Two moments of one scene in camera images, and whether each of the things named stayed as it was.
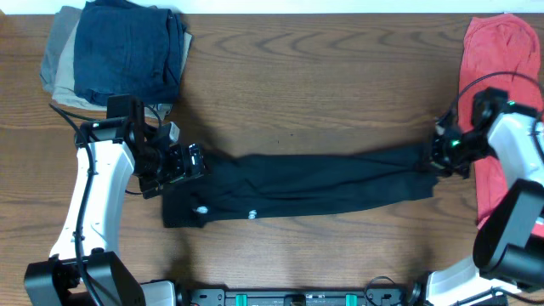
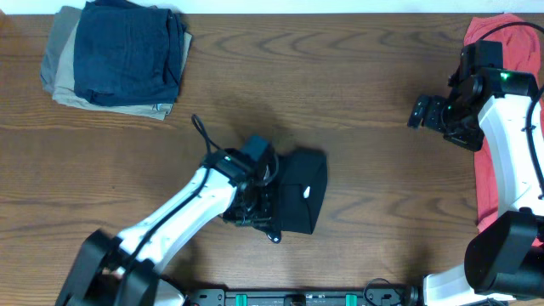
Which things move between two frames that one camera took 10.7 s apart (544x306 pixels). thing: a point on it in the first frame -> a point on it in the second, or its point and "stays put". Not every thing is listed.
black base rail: x=399 y=297 stays put
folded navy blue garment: x=123 y=50 stays put
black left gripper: x=193 y=161 -> x=263 y=211
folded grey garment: x=65 y=19 stays put
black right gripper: x=436 y=150 -> x=431 y=112
